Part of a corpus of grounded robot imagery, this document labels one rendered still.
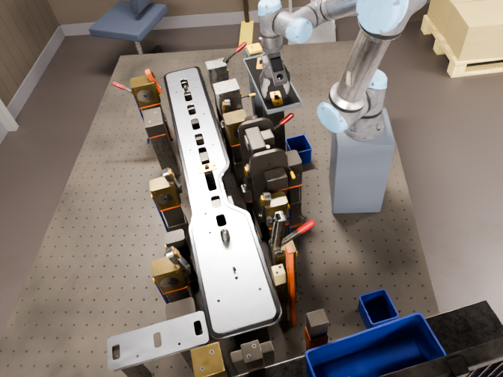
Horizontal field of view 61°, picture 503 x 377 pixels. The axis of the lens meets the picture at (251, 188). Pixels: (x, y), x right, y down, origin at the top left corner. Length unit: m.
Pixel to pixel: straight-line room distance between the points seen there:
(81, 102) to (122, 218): 2.18
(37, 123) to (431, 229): 3.14
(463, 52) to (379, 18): 2.71
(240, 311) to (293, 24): 0.88
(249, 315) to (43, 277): 0.99
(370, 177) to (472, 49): 2.27
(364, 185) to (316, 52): 1.25
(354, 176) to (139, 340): 0.96
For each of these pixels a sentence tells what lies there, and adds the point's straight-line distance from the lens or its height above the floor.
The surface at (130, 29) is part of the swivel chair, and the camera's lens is 3.69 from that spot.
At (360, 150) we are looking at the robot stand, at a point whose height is 1.07.
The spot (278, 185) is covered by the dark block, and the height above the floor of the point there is 1.09.
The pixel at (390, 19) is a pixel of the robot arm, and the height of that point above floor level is 1.66.
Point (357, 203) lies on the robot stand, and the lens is 1.81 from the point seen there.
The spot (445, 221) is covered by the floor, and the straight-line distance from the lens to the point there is 2.82.
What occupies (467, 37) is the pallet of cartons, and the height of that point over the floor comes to 0.34.
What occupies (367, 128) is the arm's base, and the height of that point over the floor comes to 1.15.
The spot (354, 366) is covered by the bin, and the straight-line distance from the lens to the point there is 1.21.
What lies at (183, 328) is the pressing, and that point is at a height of 1.00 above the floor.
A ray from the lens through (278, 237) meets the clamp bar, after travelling 1.26.
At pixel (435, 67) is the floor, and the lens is 3.97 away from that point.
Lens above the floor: 2.18
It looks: 49 degrees down
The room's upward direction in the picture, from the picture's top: 9 degrees counter-clockwise
